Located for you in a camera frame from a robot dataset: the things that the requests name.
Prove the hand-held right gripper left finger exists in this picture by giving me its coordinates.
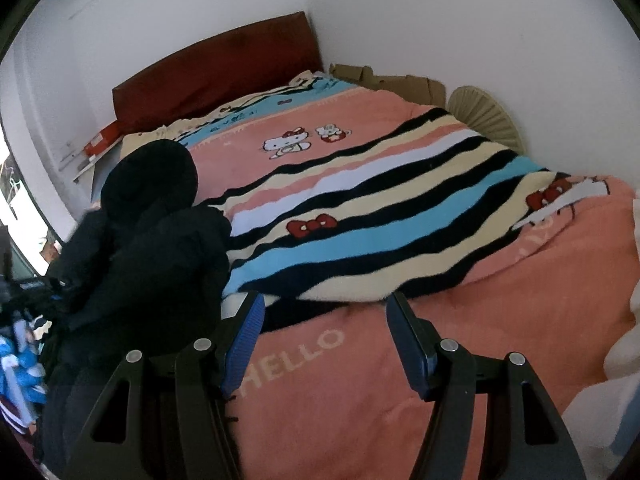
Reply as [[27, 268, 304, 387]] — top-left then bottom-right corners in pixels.
[[64, 291, 267, 480]]

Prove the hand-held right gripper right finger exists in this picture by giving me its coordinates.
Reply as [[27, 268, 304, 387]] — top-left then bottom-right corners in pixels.
[[386, 291, 587, 480]]

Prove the black hooded jacket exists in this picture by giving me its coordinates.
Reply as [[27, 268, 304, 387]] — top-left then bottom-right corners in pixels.
[[32, 139, 234, 467]]

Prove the blue and white garment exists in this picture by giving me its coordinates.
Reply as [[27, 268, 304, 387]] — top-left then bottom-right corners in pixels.
[[0, 309, 52, 437]]

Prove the bright doorway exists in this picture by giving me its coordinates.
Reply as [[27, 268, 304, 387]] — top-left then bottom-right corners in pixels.
[[0, 135, 57, 263]]

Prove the white bedside shelf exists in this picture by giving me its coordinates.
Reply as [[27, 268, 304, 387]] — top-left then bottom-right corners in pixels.
[[60, 135, 127, 197]]

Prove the striped printed blanket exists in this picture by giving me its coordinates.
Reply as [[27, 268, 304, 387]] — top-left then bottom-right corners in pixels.
[[120, 71, 640, 480]]

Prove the red box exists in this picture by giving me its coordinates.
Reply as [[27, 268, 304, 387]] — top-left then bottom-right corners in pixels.
[[82, 121, 121, 157]]

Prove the beige fan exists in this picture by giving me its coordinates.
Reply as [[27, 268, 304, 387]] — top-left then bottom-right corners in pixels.
[[446, 86, 526, 154]]

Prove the flattened cardboard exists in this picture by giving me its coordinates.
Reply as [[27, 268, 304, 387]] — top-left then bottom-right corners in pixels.
[[328, 63, 447, 109]]

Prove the dark red headboard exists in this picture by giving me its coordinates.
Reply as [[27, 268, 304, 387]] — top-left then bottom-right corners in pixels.
[[112, 11, 322, 134]]

